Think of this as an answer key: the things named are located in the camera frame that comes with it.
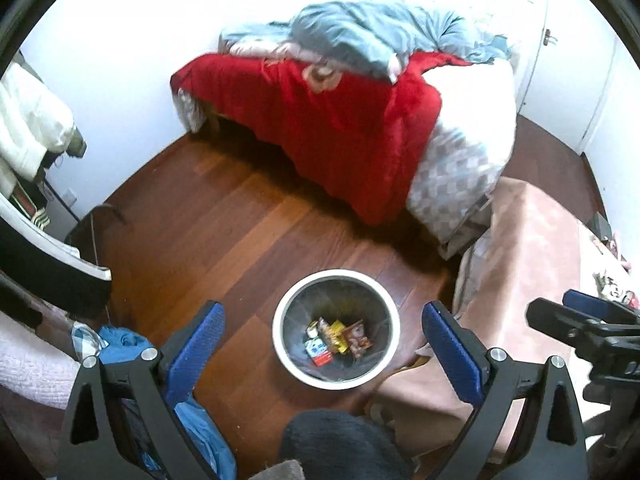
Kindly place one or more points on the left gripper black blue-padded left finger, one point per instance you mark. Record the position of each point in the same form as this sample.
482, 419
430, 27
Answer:
114, 407

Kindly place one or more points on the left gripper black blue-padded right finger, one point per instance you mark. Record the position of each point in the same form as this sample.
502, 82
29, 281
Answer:
548, 440

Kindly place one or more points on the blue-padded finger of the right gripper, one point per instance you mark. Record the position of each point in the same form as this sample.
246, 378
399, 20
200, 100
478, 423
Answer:
611, 312

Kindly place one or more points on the white round trash bin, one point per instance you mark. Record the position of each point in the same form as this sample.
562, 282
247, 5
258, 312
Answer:
337, 294

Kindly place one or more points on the blue crumpled garment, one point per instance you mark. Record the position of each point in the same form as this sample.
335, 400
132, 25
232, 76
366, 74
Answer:
123, 345

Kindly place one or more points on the pink beige mattress cover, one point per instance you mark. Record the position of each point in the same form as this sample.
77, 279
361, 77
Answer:
537, 249

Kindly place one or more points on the brown snack wrapper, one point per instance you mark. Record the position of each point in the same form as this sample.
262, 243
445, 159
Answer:
357, 340

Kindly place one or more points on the dark fuzzy slipper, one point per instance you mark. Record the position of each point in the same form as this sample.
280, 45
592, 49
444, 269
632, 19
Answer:
338, 445

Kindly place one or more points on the red white snack packet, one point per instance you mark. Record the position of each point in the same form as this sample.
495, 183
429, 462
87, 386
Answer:
318, 351

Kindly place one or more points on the yellow snack wrapper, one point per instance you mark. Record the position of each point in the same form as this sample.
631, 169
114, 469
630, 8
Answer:
331, 334

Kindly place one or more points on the white door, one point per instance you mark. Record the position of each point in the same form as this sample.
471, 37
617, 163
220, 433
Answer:
570, 72

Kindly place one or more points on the red fleece blanket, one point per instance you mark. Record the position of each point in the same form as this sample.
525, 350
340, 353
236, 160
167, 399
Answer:
361, 139

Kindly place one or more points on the white hanging jacket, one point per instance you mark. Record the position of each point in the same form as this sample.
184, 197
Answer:
35, 125

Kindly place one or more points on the teal blue quilt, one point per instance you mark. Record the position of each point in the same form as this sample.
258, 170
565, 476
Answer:
367, 38

